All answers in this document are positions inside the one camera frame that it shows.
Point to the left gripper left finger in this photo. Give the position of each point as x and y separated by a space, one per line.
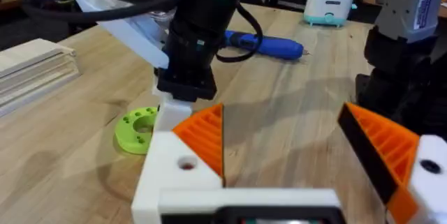
174 178

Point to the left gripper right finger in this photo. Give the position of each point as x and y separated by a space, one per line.
394 147

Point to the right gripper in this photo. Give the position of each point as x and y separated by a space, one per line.
195 42

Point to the blue electric screwdriver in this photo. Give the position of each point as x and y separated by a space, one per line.
272 46

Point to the green disc with holes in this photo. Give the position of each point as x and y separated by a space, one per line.
131 135

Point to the stack of pale wooden boards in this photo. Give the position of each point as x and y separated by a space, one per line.
31 74

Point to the white and teal toy toaster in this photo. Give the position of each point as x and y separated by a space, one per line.
328 7

